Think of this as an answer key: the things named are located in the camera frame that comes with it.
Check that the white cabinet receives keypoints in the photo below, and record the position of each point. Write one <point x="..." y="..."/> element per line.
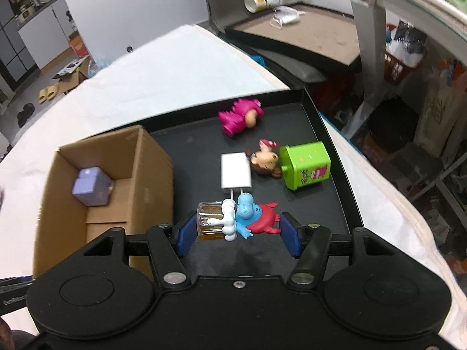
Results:
<point x="46" y="35"/>

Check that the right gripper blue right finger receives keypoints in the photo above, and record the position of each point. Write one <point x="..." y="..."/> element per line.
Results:
<point x="291" y="233"/>

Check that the black-framed brown board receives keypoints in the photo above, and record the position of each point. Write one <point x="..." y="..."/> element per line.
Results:
<point x="324" y="34"/>

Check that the white charger plug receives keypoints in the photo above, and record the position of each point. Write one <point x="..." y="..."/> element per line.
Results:
<point x="235" y="173"/>

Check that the red storage basket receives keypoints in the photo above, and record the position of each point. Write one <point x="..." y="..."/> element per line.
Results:
<point x="396" y="70"/>

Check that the green hexagonal box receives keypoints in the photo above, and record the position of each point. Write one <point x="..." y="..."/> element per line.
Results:
<point x="304" y="164"/>

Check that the black slippers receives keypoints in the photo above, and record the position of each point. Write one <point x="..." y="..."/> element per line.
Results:
<point x="25" y="114"/>

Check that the pink dinosaur figurine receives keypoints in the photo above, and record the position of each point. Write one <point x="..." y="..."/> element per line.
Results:
<point x="244" y="114"/>

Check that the yellow slippers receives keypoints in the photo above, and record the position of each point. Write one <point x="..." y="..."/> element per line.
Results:
<point x="48" y="93"/>

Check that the orange box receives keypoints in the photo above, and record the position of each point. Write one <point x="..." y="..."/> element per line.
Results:
<point x="77" y="44"/>

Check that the black tray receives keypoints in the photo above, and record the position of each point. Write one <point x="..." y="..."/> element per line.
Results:
<point x="194" y="140"/>

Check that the purple cube toy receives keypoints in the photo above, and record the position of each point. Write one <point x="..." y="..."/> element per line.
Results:
<point x="93" y="187"/>

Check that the white face mask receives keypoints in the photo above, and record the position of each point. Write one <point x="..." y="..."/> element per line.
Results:
<point x="284" y="16"/>

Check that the blue red figure perfume bottle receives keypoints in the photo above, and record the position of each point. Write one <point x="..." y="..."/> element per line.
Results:
<point x="229" y="218"/>

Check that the brown-haired girl figurine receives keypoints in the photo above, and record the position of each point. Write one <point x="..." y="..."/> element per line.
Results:
<point x="265" y="161"/>

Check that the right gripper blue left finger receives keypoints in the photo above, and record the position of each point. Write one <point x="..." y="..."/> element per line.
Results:
<point x="186" y="233"/>

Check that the cardboard box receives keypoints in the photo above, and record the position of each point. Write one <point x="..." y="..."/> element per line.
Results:
<point x="119" y="179"/>
<point x="73" y="74"/>

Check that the white desk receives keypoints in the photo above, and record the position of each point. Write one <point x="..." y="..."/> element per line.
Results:
<point x="440" y="20"/>

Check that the open cardboard box on floor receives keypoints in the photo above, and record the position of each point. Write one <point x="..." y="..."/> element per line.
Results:
<point x="73" y="74"/>

